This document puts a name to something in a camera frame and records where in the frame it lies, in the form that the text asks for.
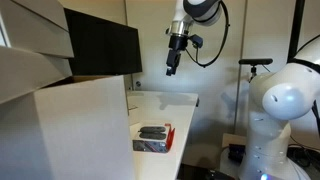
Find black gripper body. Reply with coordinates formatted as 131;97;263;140
167;34;188;63

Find beige cardboard box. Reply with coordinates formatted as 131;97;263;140
222;133;248;148

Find large white storage box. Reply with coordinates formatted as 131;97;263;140
0;74;137;180

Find black electronics box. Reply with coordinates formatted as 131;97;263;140
228;143;248;164

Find white storage box lid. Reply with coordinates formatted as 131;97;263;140
0;45;74;105

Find black computer monitor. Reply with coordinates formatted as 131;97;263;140
63;8;143;77

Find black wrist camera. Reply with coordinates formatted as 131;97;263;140
191;34;205;50

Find black camera tripod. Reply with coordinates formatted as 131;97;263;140
249;65;259;83

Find black bar camera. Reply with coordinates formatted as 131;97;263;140
238;58;274;66

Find black vertical post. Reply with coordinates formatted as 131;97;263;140
288;0;306;63

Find black cable strap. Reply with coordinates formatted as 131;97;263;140
288;57;320;67

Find black floor cables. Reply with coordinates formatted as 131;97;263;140
287;134;320;178

